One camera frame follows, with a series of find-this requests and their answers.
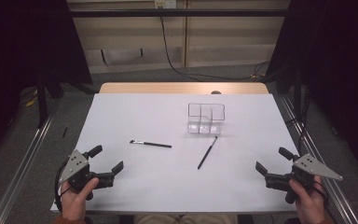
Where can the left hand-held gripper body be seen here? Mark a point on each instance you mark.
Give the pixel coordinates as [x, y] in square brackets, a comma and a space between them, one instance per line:
[74, 165]

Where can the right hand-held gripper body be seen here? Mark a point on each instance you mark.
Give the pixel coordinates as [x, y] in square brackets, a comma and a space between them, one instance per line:
[310, 166]

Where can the black makeup brush silver ferrule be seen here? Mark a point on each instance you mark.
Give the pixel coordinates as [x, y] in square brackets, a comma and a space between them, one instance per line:
[150, 143]

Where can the thin black cosmetic pen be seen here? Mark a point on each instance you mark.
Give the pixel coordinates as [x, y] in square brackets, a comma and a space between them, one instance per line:
[207, 153]

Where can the clear acrylic organizer box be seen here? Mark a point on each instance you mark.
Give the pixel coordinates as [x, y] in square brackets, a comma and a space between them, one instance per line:
[205, 119]

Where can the person's left hand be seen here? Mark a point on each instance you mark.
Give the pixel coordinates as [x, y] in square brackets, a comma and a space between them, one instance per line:
[76, 199]

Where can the person's right hand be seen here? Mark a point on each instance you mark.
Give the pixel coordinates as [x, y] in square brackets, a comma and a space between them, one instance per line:
[309, 202]

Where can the small black stick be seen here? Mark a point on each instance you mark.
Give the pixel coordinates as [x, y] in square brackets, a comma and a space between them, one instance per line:
[64, 132]

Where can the person's beige trousers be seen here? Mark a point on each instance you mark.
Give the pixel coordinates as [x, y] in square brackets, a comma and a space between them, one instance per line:
[199, 219]

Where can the small dark round knob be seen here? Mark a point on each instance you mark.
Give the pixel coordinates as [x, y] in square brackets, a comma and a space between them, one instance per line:
[216, 92]

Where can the wooden table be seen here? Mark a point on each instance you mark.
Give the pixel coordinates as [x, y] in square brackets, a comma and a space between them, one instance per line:
[167, 88]

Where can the black curtain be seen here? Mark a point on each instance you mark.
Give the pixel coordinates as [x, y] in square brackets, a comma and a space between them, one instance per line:
[21, 56]
[338, 62]

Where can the metal floor rail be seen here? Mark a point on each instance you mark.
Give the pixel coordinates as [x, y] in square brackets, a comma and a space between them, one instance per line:
[332, 186]
[21, 161]

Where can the black stand post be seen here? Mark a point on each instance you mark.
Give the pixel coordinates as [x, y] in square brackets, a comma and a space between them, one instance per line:
[42, 102]

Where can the black horizontal frame bar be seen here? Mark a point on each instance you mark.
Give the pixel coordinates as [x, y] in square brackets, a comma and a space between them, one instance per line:
[167, 13]

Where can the white wall socket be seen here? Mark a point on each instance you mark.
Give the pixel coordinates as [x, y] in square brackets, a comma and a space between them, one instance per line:
[165, 3]

